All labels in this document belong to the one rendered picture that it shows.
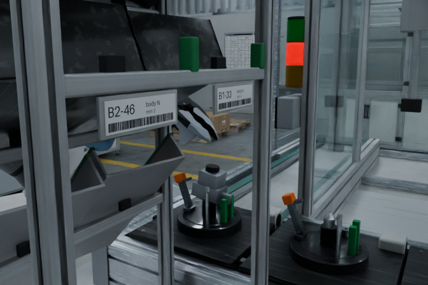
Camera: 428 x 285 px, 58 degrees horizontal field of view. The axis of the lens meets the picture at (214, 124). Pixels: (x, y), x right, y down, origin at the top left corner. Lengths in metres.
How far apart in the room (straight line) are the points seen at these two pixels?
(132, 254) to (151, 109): 0.51
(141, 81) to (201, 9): 10.08
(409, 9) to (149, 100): 1.44
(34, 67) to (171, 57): 0.21
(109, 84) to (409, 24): 1.47
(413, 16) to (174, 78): 1.40
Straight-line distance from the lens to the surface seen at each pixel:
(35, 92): 0.24
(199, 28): 0.48
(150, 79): 0.31
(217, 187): 0.80
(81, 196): 0.43
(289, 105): 0.86
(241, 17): 9.76
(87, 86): 0.27
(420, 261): 0.81
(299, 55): 0.89
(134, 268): 0.80
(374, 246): 0.83
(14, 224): 0.43
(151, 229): 0.85
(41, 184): 0.25
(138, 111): 0.30
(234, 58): 9.77
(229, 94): 0.41
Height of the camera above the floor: 1.32
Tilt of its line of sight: 9 degrees down
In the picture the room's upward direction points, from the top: straight up
